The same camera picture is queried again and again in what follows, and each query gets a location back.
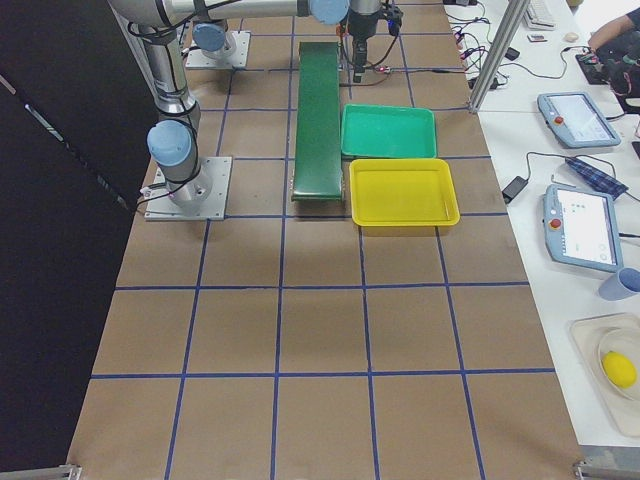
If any green plastic tray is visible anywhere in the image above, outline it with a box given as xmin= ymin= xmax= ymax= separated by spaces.
xmin=341 ymin=104 xmax=437 ymax=158

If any green conveyor belt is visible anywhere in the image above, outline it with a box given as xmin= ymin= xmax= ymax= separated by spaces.
xmin=291 ymin=42 xmax=343 ymax=201

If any yellow plastic tray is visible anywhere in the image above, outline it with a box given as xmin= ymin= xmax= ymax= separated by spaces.
xmin=349 ymin=158 xmax=460 ymax=227

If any black phone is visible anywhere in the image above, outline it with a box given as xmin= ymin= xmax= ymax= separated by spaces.
xmin=505 ymin=47 xmax=520 ymax=60

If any white keyboard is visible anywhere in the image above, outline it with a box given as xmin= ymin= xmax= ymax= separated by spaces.
xmin=524 ymin=0 xmax=556 ymax=31

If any black power adapter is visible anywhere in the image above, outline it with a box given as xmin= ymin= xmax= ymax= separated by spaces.
xmin=501 ymin=176 xmax=529 ymax=204

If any upper teach pendant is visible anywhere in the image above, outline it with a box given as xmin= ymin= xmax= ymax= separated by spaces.
xmin=537 ymin=92 xmax=621 ymax=149

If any teach pendant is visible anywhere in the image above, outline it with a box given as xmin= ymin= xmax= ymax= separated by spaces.
xmin=537 ymin=92 xmax=621 ymax=149
xmin=543 ymin=184 xmax=624 ymax=273

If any person at desk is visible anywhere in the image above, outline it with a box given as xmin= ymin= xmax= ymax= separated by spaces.
xmin=588 ymin=9 xmax=639 ymax=51

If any blue plaid cloth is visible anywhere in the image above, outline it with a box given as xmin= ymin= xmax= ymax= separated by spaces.
xmin=565 ymin=157 xmax=629 ymax=200

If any lower teach pendant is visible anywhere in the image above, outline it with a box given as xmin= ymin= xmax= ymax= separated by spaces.
xmin=543 ymin=184 xmax=624 ymax=273

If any blue grey cup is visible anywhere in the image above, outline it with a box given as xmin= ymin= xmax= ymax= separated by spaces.
xmin=598 ymin=267 xmax=640 ymax=301

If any beige tray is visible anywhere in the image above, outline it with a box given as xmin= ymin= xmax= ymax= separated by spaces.
xmin=570 ymin=313 xmax=639 ymax=438

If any white bowl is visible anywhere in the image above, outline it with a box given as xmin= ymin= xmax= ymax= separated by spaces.
xmin=597 ymin=328 xmax=639 ymax=400

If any yellow lemon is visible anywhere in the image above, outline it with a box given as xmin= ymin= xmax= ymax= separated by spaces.
xmin=601 ymin=351 xmax=637 ymax=389

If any red black power cable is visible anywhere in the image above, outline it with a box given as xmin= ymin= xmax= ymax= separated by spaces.
xmin=339 ymin=64 xmax=471 ymax=89

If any aluminium frame post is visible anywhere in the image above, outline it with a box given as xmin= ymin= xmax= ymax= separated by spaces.
xmin=468 ymin=0 xmax=529 ymax=113

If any right corner bracket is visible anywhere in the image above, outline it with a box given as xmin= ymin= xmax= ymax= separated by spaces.
xmin=573 ymin=461 xmax=640 ymax=480

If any corner bracket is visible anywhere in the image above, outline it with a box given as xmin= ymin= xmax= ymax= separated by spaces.
xmin=0 ymin=464 xmax=82 ymax=480
xmin=573 ymin=461 xmax=640 ymax=480

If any left corner bracket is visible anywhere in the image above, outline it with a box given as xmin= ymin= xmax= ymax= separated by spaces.
xmin=0 ymin=464 xmax=82 ymax=480

